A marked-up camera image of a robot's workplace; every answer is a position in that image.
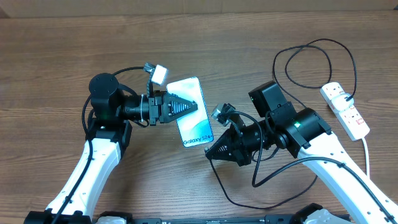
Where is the Samsung Galaxy smartphone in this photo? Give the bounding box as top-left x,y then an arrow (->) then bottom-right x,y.
166,77 -> 214,147

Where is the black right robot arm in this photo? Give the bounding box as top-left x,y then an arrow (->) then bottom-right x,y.
205,81 -> 397,223

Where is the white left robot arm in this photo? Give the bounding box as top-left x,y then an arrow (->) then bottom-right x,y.
24,73 -> 199,223

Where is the white charger plug adapter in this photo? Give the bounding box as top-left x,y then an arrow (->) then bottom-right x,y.
331,93 -> 354,113

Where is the white power strip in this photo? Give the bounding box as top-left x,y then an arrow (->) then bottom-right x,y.
320,82 -> 370,141

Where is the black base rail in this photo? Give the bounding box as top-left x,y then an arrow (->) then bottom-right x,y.
94,213 -> 293,224

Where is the white power strip cord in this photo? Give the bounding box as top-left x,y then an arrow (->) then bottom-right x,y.
360,137 -> 371,178

